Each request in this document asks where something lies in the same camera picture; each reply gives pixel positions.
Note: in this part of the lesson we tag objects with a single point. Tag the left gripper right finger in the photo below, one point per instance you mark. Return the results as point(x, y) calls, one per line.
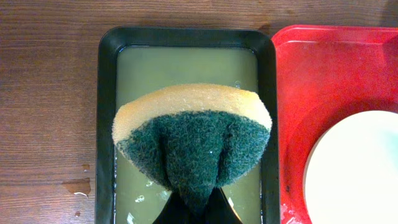
point(218, 210)

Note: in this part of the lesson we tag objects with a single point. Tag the dark green tray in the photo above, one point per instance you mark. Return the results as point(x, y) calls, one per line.
point(120, 38)

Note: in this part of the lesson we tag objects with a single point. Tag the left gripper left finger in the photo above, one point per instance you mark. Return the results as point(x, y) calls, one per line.
point(174, 212)

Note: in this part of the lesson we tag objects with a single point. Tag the red tray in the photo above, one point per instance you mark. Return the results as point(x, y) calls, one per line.
point(325, 74)

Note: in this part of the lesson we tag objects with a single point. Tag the light green plate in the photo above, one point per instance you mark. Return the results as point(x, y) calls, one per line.
point(351, 174)

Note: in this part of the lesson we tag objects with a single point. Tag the green yellow sponge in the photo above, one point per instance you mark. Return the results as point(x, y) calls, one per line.
point(193, 138)

